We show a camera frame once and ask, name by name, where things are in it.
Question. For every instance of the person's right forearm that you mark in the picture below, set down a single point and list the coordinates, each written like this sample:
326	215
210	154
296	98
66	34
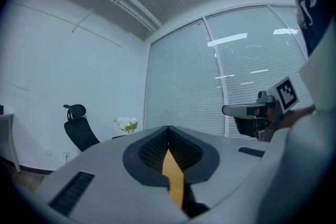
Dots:
296	116

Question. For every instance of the black mesh office chair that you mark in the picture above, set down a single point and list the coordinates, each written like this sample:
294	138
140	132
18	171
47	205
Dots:
78	131

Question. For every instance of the white desk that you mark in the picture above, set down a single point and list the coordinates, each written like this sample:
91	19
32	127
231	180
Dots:
10	139

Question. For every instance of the glass wall with white blinds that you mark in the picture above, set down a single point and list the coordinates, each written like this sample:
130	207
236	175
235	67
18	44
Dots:
183	73

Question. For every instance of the white wall socket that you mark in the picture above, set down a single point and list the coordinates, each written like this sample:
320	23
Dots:
65	154

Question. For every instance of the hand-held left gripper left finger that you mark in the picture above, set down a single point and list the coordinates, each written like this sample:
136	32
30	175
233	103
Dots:
105	165

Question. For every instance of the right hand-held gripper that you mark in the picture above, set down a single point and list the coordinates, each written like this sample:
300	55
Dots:
284	94

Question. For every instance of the white flower bouquet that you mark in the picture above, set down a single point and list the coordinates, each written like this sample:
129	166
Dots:
126	121

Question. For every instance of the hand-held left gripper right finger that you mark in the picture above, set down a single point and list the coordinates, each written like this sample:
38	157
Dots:
231	154

